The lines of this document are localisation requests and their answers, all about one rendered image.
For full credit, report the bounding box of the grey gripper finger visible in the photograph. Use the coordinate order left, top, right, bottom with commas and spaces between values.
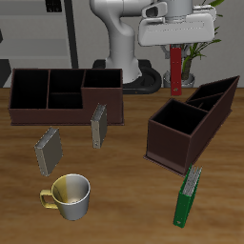
181, 43, 193, 55
160, 44, 172, 60

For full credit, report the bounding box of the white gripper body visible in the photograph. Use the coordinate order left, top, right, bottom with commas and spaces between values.
137, 5, 217, 48

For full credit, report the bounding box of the red book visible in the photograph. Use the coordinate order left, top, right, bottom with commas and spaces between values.
170, 44, 184, 97

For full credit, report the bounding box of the dark brown desk caddy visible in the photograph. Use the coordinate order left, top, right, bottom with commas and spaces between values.
8, 67, 125, 127
144, 75, 241, 176

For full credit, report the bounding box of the grey book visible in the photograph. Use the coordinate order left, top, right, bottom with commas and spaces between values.
33, 127, 64, 177
90, 103, 109, 150

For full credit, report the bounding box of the pot plant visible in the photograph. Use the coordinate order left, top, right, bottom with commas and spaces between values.
162, 0, 226, 90

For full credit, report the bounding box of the grey shelf unit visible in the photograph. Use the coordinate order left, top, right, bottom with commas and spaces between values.
0, 0, 79, 70

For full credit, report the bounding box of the yellow and white mug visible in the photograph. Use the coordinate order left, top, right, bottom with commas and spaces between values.
39, 173, 92, 222

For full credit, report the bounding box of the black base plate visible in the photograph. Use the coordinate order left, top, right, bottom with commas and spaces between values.
91, 58, 163, 95

